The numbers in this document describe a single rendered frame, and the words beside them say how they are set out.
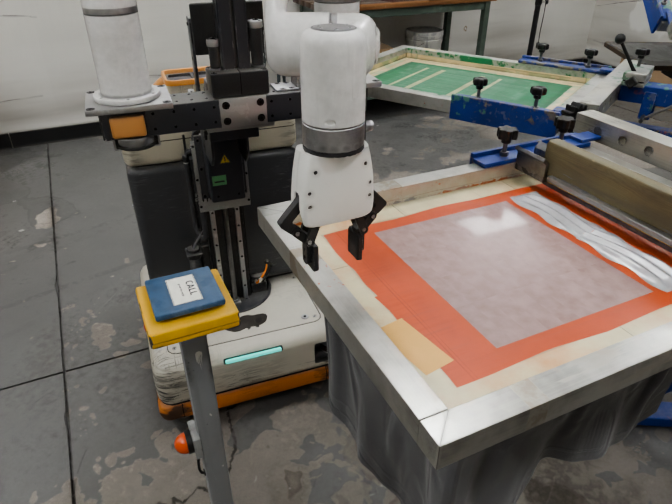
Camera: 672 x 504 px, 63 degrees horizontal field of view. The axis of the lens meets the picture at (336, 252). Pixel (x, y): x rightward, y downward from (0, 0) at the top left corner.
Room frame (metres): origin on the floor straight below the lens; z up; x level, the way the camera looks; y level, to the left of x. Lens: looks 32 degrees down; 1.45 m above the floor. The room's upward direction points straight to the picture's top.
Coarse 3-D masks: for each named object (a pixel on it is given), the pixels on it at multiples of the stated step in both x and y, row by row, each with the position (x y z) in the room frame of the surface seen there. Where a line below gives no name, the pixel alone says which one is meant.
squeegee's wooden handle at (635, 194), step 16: (560, 144) 1.03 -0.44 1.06; (560, 160) 1.01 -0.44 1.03; (576, 160) 0.98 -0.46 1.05; (592, 160) 0.95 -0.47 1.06; (608, 160) 0.95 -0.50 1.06; (560, 176) 1.01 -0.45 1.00; (576, 176) 0.97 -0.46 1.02; (592, 176) 0.94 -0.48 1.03; (608, 176) 0.91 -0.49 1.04; (624, 176) 0.88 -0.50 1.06; (640, 176) 0.87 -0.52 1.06; (592, 192) 0.93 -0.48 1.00; (608, 192) 0.90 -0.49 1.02; (624, 192) 0.88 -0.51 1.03; (640, 192) 0.85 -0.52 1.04; (656, 192) 0.83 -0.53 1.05; (624, 208) 0.87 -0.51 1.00; (640, 208) 0.84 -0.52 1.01; (656, 208) 0.82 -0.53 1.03; (656, 224) 0.81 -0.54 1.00
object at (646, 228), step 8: (552, 176) 1.02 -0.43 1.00; (560, 184) 0.99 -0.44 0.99; (568, 184) 0.98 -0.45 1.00; (568, 192) 0.97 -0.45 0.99; (576, 192) 0.95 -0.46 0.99; (584, 192) 0.95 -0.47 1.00; (584, 200) 0.93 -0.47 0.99; (592, 200) 0.91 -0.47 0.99; (600, 200) 0.91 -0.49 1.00; (600, 208) 0.90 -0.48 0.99; (608, 208) 0.88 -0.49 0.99; (616, 208) 0.88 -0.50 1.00; (616, 216) 0.86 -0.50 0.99; (624, 216) 0.85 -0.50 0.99; (632, 216) 0.85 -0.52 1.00; (632, 224) 0.83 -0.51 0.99; (640, 224) 0.82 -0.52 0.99; (648, 224) 0.82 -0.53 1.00; (648, 232) 0.80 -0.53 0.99; (656, 232) 0.79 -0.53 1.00; (664, 232) 0.79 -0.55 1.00; (664, 240) 0.78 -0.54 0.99
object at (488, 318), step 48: (576, 240) 0.84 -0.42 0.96; (624, 240) 0.84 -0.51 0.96; (432, 288) 0.69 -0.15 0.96; (480, 288) 0.69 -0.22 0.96; (528, 288) 0.69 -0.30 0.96; (576, 288) 0.69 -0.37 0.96; (624, 288) 0.69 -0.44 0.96; (432, 336) 0.58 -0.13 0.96; (480, 336) 0.58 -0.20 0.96; (528, 336) 0.58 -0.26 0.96; (576, 336) 0.58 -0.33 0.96
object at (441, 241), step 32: (512, 192) 1.03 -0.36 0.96; (544, 192) 1.03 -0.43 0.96; (384, 224) 0.89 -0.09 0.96; (416, 224) 0.89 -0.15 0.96; (448, 224) 0.89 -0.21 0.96; (480, 224) 0.89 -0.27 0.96; (512, 224) 0.89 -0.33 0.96; (544, 224) 0.89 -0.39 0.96; (608, 224) 0.89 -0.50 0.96; (352, 256) 0.78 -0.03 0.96; (384, 256) 0.78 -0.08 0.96; (416, 256) 0.78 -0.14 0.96; (448, 256) 0.78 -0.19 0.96; (480, 256) 0.78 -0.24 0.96; (512, 256) 0.78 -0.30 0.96; (384, 288) 0.69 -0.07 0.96
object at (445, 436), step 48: (384, 192) 0.97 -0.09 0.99; (432, 192) 1.01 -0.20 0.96; (288, 240) 0.78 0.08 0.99; (336, 288) 0.64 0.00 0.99; (384, 336) 0.54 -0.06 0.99; (384, 384) 0.47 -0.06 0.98; (528, 384) 0.45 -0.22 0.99; (576, 384) 0.45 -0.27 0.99; (624, 384) 0.48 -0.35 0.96; (432, 432) 0.39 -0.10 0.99; (480, 432) 0.39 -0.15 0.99
